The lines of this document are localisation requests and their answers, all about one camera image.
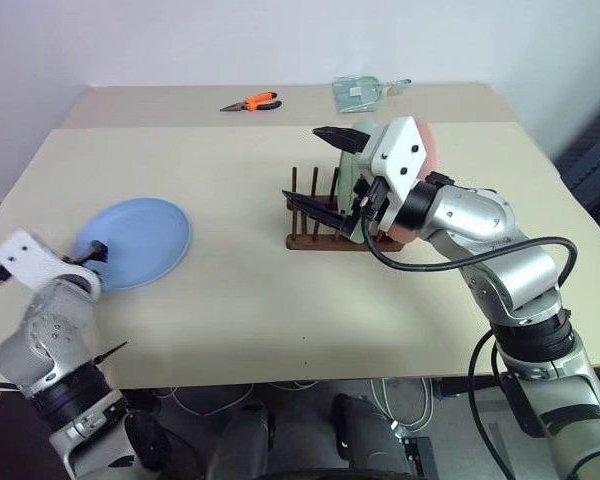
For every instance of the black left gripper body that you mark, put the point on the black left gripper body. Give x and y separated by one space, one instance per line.
77 259

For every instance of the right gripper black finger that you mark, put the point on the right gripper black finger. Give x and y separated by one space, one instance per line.
341 138
314 207

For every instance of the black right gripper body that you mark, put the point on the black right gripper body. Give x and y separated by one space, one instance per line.
369 197

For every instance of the blue plate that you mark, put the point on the blue plate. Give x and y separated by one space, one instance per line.
140 240

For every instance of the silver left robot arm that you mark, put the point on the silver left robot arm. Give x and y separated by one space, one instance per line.
55 330

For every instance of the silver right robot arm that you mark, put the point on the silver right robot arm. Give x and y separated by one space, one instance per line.
485 220

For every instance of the wooden dish rack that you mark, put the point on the wooden dish rack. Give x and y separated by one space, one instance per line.
325 240

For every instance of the green plate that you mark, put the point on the green plate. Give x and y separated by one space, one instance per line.
351 167

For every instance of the clear plastic bag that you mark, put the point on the clear plastic bag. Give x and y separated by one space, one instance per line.
357 92

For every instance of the pink plate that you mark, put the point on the pink plate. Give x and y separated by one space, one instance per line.
428 145

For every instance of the black office chair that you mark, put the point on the black office chair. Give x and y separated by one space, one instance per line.
592 160

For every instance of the black box under table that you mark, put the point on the black box under table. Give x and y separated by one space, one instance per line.
421 457

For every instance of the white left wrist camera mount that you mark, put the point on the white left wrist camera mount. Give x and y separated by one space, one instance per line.
27 259

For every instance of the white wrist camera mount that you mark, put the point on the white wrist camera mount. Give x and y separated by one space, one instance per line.
397 155
27 259

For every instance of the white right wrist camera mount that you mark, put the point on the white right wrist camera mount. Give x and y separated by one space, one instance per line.
397 155

